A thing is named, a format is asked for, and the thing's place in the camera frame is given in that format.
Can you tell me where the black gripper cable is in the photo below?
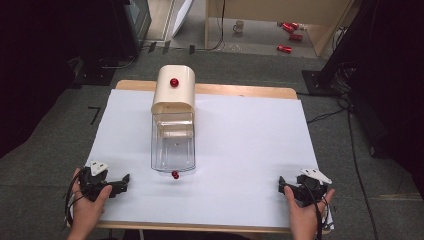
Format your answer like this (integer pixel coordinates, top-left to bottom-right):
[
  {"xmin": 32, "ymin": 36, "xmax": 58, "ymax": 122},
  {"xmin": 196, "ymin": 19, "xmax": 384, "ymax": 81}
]
[
  {"xmin": 63, "ymin": 170, "xmax": 88, "ymax": 229},
  {"xmin": 300, "ymin": 181, "xmax": 331, "ymax": 240}
]

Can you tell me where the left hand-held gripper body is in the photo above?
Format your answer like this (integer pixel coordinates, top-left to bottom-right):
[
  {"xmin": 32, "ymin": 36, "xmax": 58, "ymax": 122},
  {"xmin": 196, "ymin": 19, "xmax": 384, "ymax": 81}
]
[{"xmin": 78, "ymin": 160, "xmax": 117, "ymax": 203}]

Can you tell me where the person's left hand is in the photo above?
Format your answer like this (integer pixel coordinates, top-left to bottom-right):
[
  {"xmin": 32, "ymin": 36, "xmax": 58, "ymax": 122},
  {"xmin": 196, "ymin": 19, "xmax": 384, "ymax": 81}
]
[{"xmin": 70, "ymin": 167, "xmax": 114, "ymax": 233}]

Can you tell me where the clear plastic drawer red knob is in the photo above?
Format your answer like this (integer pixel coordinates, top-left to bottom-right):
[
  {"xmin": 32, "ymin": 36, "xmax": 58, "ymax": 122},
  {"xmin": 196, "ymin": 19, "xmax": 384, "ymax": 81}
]
[{"xmin": 150, "ymin": 111, "xmax": 197, "ymax": 181}]

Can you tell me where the light wooden shelf frame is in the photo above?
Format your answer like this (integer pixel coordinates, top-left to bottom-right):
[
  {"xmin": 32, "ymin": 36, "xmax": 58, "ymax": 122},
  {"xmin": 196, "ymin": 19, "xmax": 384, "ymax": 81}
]
[{"xmin": 204, "ymin": 0, "xmax": 355, "ymax": 58}]

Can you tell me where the white board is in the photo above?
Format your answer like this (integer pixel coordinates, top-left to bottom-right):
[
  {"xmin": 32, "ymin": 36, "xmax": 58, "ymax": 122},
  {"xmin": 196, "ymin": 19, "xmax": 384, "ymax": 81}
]
[{"xmin": 171, "ymin": 0, "xmax": 195, "ymax": 38}]

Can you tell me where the beige container lid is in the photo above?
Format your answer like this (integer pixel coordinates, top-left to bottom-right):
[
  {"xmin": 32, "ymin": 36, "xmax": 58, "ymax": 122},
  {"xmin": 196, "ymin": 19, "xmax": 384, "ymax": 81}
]
[{"xmin": 150, "ymin": 64, "xmax": 197, "ymax": 116}]

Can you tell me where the black floor cable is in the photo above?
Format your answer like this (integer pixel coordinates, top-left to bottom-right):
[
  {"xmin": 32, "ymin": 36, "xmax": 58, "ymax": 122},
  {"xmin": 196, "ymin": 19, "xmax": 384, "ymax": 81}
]
[{"xmin": 305, "ymin": 61, "xmax": 381, "ymax": 240}]

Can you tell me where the person's right hand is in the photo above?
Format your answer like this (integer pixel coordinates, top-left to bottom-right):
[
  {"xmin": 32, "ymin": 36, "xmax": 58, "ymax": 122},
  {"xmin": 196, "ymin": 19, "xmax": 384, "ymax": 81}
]
[{"xmin": 283, "ymin": 185, "xmax": 336, "ymax": 234}]

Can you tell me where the white paper sheet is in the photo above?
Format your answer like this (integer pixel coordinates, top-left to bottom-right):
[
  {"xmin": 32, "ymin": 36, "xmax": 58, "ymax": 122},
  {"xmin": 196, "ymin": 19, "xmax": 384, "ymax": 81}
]
[{"xmin": 84, "ymin": 88, "xmax": 335, "ymax": 231}]

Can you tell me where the wooden table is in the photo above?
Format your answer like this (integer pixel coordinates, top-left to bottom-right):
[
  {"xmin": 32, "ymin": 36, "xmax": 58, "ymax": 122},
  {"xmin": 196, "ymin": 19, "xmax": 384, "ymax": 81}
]
[{"xmin": 67, "ymin": 79, "xmax": 332, "ymax": 235}]

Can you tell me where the black stand base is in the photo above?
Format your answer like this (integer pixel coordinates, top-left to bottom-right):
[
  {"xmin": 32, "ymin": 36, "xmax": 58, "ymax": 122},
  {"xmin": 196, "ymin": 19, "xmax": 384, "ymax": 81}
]
[{"xmin": 301, "ymin": 69, "xmax": 341, "ymax": 98}]

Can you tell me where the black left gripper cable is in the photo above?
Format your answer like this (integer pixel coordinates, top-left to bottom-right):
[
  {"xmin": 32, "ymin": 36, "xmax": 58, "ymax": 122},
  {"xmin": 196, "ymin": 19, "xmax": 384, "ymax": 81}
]
[{"xmin": 63, "ymin": 170, "xmax": 88, "ymax": 229}]

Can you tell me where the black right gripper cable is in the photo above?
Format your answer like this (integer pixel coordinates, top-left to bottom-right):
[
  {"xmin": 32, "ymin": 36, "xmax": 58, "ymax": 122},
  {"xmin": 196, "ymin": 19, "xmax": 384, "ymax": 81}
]
[{"xmin": 300, "ymin": 181, "xmax": 331, "ymax": 240}]

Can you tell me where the black hanging cable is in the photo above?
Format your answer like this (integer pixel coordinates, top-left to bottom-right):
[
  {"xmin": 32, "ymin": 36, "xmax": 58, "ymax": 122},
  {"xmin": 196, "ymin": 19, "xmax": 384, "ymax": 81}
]
[{"xmin": 196, "ymin": 0, "xmax": 227, "ymax": 53}]

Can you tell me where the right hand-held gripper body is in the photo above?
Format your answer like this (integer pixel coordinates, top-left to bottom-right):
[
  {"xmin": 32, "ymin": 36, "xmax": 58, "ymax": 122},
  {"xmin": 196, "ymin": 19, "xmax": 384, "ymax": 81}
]
[{"xmin": 285, "ymin": 167, "xmax": 333, "ymax": 208}]

